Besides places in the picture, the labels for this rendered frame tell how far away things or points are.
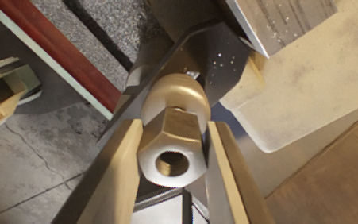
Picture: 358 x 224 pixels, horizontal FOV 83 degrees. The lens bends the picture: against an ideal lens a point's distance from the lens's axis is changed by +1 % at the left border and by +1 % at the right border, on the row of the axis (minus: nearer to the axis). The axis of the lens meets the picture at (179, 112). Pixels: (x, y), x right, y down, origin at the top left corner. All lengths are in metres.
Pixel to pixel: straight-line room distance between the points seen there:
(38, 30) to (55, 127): 1.26
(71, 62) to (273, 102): 0.36
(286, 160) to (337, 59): 0.36
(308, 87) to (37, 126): 1.67
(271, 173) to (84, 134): 1.31
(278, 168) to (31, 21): 0.56
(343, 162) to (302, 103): 0.32
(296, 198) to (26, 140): 1.72
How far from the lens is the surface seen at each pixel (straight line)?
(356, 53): 0.21
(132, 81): 0.24
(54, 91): 1.30
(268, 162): 0.51
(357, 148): 0.51
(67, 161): 1.83
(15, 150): 1.98
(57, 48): 0.44
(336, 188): 0.51
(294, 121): 0.21
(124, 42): 0.37
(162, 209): 1.66
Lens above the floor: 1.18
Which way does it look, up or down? 62 degrees down
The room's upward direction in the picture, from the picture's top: 177 degrees counter-clockwise
